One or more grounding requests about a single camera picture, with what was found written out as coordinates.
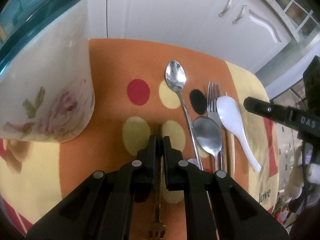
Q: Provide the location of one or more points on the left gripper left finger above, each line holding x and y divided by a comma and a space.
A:
146, 171

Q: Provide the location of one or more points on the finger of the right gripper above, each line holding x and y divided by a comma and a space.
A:
290, 117

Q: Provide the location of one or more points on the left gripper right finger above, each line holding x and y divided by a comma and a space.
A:
171, 157

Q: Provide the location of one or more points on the large steel spoon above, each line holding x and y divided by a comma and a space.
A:
209, 137

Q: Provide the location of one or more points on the white ceramic soup spoon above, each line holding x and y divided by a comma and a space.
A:
231, 119

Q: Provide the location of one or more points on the dark handled fork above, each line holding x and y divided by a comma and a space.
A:
157, 228

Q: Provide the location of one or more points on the steel fork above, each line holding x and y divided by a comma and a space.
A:
213, 92

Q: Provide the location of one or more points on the small steel spoon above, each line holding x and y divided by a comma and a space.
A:
176, 79

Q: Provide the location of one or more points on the floral ceramic utensil cup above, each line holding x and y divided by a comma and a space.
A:
46, 84

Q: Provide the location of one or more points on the white kitchen cabinets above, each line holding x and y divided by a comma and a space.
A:
244, 32

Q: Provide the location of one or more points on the right hand white glove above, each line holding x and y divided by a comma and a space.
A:
294, 187

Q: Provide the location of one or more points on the wooden chopstick on mat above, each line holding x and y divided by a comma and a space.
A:
230, 143

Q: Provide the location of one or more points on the orange yellow patterned mat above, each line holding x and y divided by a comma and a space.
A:
131, 100

